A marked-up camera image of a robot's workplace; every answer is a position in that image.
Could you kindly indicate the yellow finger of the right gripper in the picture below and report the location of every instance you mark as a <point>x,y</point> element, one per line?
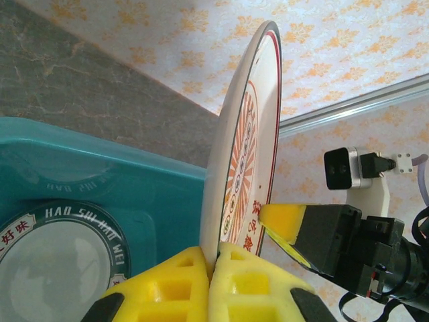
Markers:
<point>290,250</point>
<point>328,241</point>

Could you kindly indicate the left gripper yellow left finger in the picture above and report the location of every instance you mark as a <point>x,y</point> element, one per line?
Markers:
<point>134,288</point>

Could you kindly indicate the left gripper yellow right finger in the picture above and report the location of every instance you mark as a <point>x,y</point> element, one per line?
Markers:
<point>278,288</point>

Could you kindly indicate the green rimmed white plate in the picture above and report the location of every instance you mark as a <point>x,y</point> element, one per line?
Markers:
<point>50,268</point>

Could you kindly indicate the orange sunburst white plate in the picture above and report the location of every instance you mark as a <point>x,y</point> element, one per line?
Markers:
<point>264,134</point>

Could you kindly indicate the teal plastic bin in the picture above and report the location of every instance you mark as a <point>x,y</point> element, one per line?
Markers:
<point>100,167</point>

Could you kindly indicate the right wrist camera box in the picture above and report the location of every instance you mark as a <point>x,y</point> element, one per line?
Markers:
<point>336,167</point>

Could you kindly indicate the aluminium frame post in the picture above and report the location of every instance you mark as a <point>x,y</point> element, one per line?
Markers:
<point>352,109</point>

